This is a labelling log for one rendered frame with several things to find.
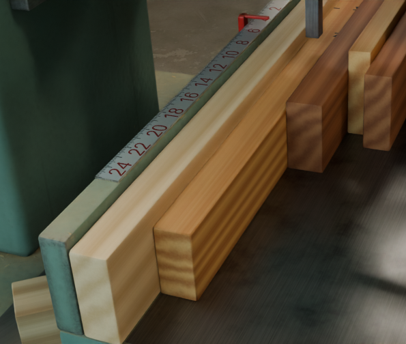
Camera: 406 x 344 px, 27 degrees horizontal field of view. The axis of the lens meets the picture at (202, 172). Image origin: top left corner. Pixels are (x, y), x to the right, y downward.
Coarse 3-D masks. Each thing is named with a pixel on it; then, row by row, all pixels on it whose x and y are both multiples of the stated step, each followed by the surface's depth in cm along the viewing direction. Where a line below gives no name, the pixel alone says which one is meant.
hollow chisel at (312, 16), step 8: (312, 0) 54; (320, 0) 54; (312, 8) 54; (320, 8) 54; (312, 16) 54; (320, 16) 55; (312, 24) 55; (320, 24) 55; (312, 32) 55; (320, 32) 55
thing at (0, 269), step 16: (160, 80) 87; (176, 80) 87; (160, 96) 84; (0, 256) 63; (16, 256) 63; (32, 256) 63; (0, 272) 61; (16, 272) 61; (32, 272) 61; (0, 288) 60; (0, 304) 58; (0, 320) 57; (0, 336) 55; (16, 336) 55
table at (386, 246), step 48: (288, 192) 49; (336, 192) 49; (384, 192) 48; (240, 240) 45; (288, 240) 45; (336, 240) 45; (384, 240) 44; (240, 288) 42; (288, 288) 42; (336, 288) 41; (384, 288) 41; (144, 336) 39; (192, 336) 39; (240, 336) 39; (288, 336) 39; (336, 336) 38; (384, 336) 38
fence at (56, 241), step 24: (144, 168) 43; (96, 192) 40; (120, 192) 41; (72, 216) 39; (96, 216) 39; (48, 240) 37; (72, 240) 38; (48, 264) 38; (72, 288) 38; (72, 312) 39
